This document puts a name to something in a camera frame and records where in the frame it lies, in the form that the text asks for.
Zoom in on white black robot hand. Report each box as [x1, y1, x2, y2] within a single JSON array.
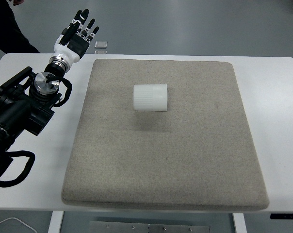
[[52, 9, 99, 64]]

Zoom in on white ribbed cup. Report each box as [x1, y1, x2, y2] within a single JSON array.
[[132, 84, 168, 112]]

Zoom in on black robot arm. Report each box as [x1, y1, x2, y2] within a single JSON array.
[[0, 9, 99, 188]]

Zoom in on upper silver floor plate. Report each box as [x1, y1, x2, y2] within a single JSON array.
[[94, 41, 108, 49]]

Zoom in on silver floor plate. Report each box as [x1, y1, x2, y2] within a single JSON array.
[[94, 41, 108, 49], [95, 50, 107, 55]]

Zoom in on lower silver floor plate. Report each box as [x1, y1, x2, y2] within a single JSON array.
[[95, 50, 107, 55]]

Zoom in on person in dark clothes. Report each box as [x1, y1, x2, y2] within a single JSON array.
[[0, 0, 39, 54]]

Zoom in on beige fabric mat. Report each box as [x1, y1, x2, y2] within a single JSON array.
[[62, 59, 269, 211]]

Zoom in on white table leg left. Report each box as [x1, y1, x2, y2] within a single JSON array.
[[48, 211, 64, 233]]

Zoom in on white table leg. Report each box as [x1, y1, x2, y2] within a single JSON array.
[[48, 211, 64, 233], [232, 213, 247, 233]]

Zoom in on white table leg right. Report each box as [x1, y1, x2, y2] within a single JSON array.
[[232, 213, 247, 233]]

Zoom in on black table control panel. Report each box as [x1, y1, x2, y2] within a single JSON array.
[[270, 213, 293, 220]]

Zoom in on black sleeved arm cable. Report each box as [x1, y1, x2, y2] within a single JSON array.
[[0, 150, 36, 188]]

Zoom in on grey metal base plate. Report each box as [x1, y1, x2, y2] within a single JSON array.
[[88, 221, 210, 233]]

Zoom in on white cable on floor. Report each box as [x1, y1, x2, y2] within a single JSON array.
[[0, 217, 37, 233]]

